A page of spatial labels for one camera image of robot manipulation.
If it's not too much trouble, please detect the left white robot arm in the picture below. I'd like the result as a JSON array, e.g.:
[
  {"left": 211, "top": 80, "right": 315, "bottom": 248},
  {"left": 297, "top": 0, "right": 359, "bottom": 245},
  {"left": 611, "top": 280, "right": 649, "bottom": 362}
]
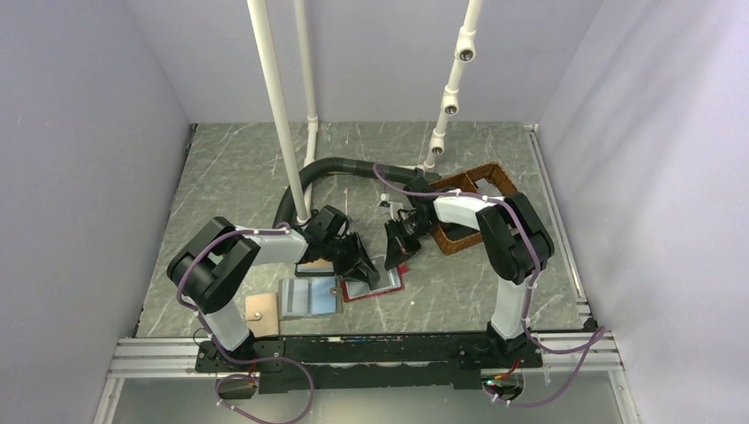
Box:
[{"left": 166, "top": 206, "right": 379, "bottom": 371}]

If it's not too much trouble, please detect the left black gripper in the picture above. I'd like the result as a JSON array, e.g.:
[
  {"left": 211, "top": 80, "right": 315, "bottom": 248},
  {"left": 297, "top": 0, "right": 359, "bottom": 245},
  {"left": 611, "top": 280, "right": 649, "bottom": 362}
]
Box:
[{"left": 322, "top": 232, "right": 378, "bottom": 284}]

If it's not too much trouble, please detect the white pole with fittings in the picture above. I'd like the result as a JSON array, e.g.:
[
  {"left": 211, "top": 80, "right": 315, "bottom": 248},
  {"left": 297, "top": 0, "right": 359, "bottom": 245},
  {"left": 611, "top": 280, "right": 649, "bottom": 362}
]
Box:
[{"left": 421, "top": 0, "right": 484, "bottom": 170}]

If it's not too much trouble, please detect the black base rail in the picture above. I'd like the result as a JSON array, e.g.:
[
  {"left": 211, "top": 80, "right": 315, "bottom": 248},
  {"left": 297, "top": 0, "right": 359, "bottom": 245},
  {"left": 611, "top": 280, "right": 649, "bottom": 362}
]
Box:
[{"left": 194, "top": 330, "right": 543, "bottom": 394}]

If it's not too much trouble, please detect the brown wicker divided basket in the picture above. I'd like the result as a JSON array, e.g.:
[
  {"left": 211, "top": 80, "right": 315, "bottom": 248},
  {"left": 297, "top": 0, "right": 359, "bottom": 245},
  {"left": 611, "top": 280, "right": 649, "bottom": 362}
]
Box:
[{"left": 429, "top": 163, "right": 518, "bottom": 255}]

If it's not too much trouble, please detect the red leather card holder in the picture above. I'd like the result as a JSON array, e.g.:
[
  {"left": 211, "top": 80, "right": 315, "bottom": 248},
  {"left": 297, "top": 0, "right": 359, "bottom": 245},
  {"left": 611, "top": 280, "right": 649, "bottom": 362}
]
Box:
[{"left": 341, "top": 254, "right": 405, "bottom": 302}]

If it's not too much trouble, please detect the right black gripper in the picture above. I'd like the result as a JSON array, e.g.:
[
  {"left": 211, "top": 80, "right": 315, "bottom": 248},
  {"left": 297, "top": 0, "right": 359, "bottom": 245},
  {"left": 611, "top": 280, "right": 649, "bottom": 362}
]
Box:
[{"left": 383, "top": 214, "right": 437, "bottom": 271}]

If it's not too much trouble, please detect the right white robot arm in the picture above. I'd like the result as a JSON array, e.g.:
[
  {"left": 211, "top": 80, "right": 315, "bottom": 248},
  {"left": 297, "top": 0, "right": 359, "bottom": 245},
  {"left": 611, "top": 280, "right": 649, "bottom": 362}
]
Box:
[{"left": 384, "top": 189, "right": 555, "bottom": 367}]

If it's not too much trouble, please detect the beige snap card holder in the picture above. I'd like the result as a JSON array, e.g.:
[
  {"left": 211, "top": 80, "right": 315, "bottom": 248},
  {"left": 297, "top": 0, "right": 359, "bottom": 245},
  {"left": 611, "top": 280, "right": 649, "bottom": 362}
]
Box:
[{"left": 245, "top": 292, "right": 280, "bottom": 338}]

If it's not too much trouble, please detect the open blue grey card holder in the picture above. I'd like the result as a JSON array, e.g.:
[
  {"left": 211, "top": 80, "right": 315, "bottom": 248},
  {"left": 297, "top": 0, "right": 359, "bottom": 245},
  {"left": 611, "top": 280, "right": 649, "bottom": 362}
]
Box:
[{"left": 278, "top": 276, "right": 343, "bottom": 321}]

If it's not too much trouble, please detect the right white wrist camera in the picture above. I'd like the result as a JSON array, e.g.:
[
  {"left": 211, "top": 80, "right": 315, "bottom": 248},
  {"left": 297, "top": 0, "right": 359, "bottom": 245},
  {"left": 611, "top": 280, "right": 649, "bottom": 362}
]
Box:
[{"left": 378, "top": 193, "right": 403, "bottom": 211}]

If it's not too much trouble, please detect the white rear pole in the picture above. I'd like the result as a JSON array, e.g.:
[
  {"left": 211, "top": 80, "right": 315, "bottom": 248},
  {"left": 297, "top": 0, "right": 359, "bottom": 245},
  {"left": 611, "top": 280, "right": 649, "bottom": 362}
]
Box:
[{"left": 292, "top": 0, "right": 321, "bottom": 169}]

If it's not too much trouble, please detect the blue card holder orange card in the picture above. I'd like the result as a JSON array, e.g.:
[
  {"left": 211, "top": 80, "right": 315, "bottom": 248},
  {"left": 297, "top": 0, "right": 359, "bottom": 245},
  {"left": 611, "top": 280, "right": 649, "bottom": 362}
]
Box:
[{"left": 295, "top": 259, "right": 336, "bottom": 276}]

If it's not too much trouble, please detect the white front pole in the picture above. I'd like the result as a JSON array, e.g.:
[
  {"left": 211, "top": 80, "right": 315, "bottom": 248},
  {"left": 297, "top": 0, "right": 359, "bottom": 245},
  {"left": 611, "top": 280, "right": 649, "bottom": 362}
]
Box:
[{"left": 246, "top": 0, "right": 309, "bottom": 223}]

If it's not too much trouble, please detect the black corrugated hose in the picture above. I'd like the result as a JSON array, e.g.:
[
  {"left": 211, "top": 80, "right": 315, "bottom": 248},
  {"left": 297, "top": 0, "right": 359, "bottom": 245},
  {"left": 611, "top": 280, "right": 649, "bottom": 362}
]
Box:
[{"left": 273, "top": 156, "right": 443, "bottom": 230}]

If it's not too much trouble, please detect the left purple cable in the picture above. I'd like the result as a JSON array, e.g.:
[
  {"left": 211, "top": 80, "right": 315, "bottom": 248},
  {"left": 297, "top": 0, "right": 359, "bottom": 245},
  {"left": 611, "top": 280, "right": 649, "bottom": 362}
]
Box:
[{"left": 176, "top": 222, "right": 292, "bottom": 364}]

